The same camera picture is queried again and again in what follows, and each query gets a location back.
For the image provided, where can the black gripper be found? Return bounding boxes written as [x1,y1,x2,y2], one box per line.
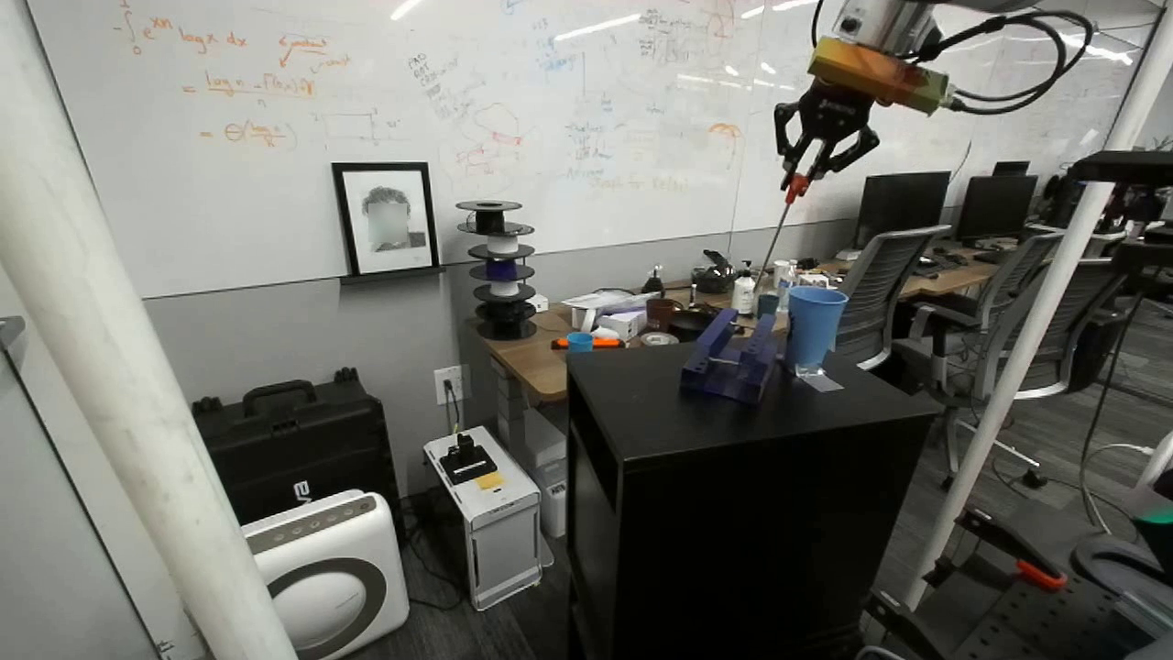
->
[768,85,885,198]

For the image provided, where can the big blue cup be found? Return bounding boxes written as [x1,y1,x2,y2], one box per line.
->
[781,282,853,375]

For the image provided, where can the black computer monitor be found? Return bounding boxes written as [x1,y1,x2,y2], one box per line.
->
[853,167,954,250]
[954,173,1040,250]

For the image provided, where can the grey mesh office chair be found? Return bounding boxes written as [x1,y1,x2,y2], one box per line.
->
[839,221,957,375]

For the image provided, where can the blue tool rack orange base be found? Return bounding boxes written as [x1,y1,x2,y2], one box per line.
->
[674,304,784,408]

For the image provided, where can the white box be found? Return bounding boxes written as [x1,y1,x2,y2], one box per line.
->
[559,290,653,345]

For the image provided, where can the white support pole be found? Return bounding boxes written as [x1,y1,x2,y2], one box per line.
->
[899,6,1173,614]
[0,0,301,660]

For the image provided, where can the orange level tool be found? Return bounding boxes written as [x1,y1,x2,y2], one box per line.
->
[546,334,629,355]

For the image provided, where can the white filament spool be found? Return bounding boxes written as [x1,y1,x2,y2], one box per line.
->
[465,238,538,267]
[469,282,538,310]

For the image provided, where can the black filament spool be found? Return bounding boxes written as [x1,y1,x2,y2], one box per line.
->
[453,198,528,238]
[469,298,538,345]

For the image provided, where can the blue filament spool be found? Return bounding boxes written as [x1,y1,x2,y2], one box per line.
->
[469,255,538,290]

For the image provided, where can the wooden desk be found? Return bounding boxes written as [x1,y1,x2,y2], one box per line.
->
[477,290,784,415]

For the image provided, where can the black cabinet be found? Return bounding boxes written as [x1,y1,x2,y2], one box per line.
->
[559,345,950,660]

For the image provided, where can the framed portrait picture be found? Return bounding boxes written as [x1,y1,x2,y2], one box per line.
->
[328,157,444,282]

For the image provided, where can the small black device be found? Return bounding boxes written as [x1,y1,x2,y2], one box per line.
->
[436,429,503,488]

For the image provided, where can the white computer tower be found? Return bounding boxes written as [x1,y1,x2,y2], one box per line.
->
[422,420,546,614]

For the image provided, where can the black perforated table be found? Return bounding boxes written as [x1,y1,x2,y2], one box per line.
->
[950,573,1173,660]

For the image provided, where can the whiteboard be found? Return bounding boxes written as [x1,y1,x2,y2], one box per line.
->
[21,0,1173,301]

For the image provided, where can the black hard case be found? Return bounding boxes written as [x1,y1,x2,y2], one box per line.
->
[186,365,403,528]

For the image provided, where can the white air purifier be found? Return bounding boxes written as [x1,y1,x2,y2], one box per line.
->
[236,484,412,660]

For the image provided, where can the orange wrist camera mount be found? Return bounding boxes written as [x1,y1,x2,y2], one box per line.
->
[805,34,957,122]

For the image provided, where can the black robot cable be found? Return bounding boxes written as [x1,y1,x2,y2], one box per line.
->
[927,6,1095,122]

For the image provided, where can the white wall outlet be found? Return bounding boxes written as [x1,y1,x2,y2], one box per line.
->
[430,363,469,411]

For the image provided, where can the black clamp orange handle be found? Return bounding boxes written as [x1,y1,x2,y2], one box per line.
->
[957,506,1069,596]

